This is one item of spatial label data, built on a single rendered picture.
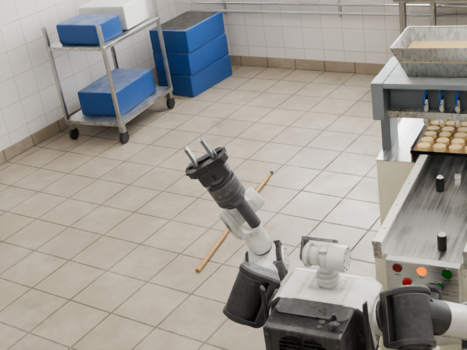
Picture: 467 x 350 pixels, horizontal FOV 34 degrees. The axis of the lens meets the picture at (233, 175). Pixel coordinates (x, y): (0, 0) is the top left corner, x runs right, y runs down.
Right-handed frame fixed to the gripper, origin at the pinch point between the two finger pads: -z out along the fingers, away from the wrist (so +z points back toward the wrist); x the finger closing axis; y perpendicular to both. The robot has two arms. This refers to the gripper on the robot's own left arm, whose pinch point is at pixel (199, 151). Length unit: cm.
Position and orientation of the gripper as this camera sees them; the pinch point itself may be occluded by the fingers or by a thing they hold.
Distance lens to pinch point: 201.8
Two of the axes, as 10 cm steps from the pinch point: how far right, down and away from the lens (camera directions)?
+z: 4.9, 7.0, 5.2
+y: 1.3, 5.3, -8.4
